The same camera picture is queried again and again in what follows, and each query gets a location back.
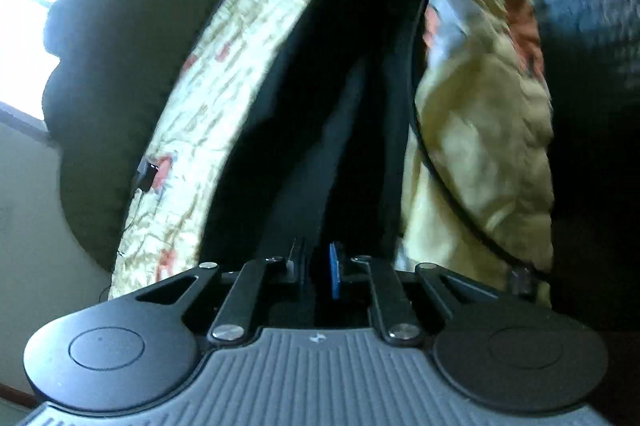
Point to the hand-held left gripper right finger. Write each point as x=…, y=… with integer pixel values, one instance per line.
x=334, y=273

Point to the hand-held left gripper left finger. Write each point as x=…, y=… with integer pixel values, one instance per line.
x=298, y=266

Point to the black pants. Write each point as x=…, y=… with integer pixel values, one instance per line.
x=300, y=106

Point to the yellow printed blanket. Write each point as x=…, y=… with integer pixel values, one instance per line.
x=475, y=131

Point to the dark padded headboard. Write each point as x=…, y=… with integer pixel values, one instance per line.
x=125, y=31

